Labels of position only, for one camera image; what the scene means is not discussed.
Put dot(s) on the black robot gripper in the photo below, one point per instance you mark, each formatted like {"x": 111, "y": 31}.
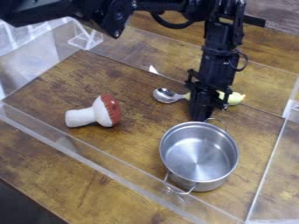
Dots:
{"x": 210, "y": 83}

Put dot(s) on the green handled metal spoon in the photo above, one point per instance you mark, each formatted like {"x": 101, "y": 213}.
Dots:
{"x": 167, "y": 96}

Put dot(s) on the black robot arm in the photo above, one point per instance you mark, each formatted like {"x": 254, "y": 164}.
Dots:
{"x": 107, "y": 15}

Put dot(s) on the small stainless steel pot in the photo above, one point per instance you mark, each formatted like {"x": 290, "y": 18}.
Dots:
{"x": 199, "y": 155}

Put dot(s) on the red and white toy mushroom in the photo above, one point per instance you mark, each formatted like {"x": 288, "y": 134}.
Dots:
{"x": 104, "y": 112}

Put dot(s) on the black strip on table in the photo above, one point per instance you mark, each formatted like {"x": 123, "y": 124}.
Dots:
{"x": 255, "y": 21}

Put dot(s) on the clear acrylic triangular bracket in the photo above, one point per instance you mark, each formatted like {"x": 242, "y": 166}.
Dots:
{"x": 85, "y": 37}

